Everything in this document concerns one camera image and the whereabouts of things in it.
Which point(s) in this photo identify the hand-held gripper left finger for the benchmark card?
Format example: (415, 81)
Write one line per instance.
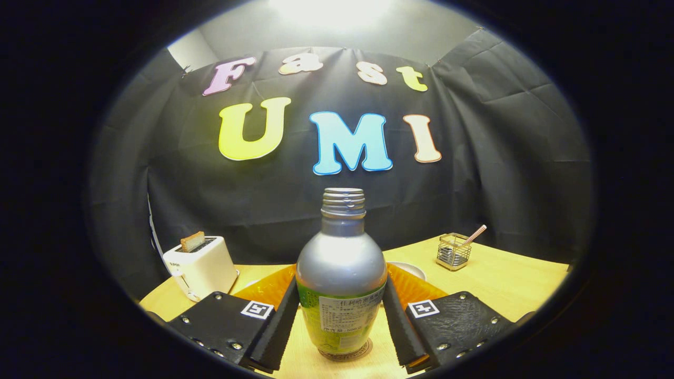
(276, 331)

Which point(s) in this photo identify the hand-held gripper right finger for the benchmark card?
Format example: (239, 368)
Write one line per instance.
(405, 331)

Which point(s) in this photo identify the round wooden coaster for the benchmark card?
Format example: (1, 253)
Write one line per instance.
(345, 358)

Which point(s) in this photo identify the silver bottle with green label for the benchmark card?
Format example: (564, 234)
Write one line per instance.
(339, 258)

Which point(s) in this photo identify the white round plate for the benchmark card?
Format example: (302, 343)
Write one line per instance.
(414, 269)

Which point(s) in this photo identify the white toaster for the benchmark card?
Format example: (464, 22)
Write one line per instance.
(205, 269)

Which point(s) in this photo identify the wooden table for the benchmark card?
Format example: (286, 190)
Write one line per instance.
(500, 284)

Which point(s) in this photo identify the pink striped straw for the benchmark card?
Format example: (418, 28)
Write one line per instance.
(476, 233)

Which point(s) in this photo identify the toast slice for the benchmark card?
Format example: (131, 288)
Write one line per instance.
(192, 241)

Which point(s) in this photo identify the black backdrop cloth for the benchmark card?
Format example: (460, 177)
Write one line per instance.
(210, 200)

